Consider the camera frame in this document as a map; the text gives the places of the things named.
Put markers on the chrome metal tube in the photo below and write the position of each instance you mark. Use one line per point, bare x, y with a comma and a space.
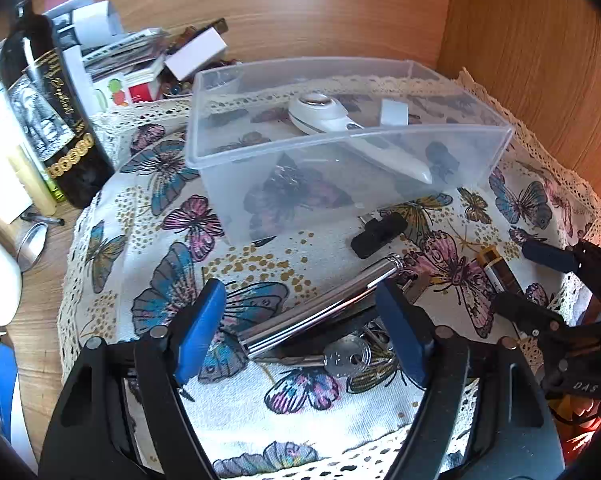
320, 305

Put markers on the small white plastic piece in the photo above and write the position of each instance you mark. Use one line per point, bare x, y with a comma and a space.
393, 111

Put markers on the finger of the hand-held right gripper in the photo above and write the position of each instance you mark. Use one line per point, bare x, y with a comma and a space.
548, 256
523, 310

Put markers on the bunch of metal keys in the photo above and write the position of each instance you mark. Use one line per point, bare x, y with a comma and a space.
345, 355

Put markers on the small white cardboard box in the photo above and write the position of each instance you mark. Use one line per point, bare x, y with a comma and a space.
193, 55

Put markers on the clear plastic container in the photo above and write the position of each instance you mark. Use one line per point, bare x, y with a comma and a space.
330, 185

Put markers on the red white card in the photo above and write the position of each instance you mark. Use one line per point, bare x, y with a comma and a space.
143, 87

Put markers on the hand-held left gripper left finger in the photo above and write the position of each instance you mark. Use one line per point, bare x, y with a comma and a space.
199, 327

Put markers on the black usb dongle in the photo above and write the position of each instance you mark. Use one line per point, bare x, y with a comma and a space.
376, 236

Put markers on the black pen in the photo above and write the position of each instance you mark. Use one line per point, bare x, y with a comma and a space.
43, 219

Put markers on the pile of papers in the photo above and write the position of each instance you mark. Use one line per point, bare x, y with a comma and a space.
115, 45

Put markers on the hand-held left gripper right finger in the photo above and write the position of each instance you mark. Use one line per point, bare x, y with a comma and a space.
400, 332

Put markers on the copper black battery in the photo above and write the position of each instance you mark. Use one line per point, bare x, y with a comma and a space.
503, 275

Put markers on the dark wine bottle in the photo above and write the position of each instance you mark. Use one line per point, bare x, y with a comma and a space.
45, 110

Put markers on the white handheld device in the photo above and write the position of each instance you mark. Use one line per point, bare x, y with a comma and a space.
325, 115

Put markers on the blue folder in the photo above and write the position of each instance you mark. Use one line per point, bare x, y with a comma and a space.
8, 385

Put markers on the white paper sheets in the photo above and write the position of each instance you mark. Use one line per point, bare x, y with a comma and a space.
0, 160

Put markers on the butterfly print tablecloth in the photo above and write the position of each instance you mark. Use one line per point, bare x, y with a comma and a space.
145, 240

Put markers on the fruit print card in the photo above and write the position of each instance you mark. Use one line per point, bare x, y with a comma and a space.
111, 91

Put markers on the yellow green bottle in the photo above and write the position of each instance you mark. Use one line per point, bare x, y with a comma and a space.
28, 175

